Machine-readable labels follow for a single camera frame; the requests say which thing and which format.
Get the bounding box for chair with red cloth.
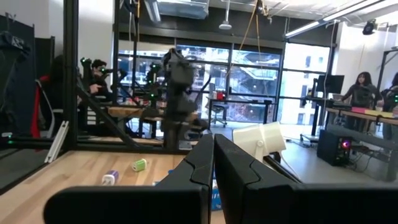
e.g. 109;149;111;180
30;74;65;139

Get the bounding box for wooden background table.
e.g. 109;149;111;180
107;105;200;124
325;105;398;181

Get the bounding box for pink yellow mat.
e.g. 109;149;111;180
351;106;396;119

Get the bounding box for black office chair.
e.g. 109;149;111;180
210;104;229;128

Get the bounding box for yellow hanging cable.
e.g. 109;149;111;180
228;0;271;97

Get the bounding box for black computer tower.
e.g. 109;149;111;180
316;129;354;167

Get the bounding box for black aluminium table frame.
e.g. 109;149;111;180
0;0;218;156

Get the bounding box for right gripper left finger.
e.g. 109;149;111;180
42;133;216;224

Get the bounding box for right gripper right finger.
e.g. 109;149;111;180
214;133;398;224

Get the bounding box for silver aluminium bar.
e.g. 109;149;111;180
44;120;70;164

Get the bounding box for green white charger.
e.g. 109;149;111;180
131;158;148;172

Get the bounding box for white pendant lamp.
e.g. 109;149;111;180
218;0;233;31

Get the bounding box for blue plastic basket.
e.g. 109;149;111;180
151;169;223;212

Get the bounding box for black monitor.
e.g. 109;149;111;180
315;74;345;94

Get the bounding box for dark partition panel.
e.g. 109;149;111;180
0;14;55;134

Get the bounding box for ceiling light strip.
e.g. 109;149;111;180
284;0;398;40

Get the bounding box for black ceiling spotlight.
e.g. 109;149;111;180
362;19;379;36

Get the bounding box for black background table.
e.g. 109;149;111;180
206;96;276;125

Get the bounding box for white cylindrical spotlight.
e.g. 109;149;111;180
232;121;287;163

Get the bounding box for purple white charger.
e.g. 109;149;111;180
101;169;120;187

